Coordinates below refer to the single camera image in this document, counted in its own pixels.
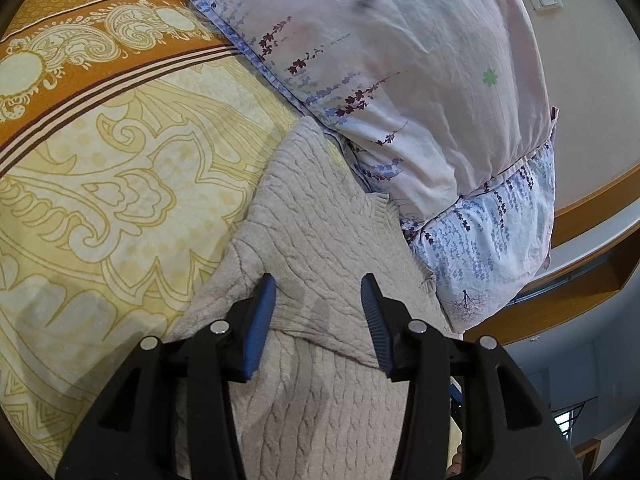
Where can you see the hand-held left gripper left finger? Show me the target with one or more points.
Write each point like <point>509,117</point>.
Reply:
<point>260,327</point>

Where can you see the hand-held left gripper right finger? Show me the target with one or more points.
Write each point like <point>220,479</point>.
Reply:
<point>376,327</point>

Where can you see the blue floral pillow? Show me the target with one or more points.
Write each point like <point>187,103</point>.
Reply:
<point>490,240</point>

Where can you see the wooden headboard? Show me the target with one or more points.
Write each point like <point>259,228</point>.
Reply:
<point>565,260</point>

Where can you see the yellow orange patterned bedsheet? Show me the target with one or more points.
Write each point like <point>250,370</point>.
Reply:
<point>115,170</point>

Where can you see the pink floral pillow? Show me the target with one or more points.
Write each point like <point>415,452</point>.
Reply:
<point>370,70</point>

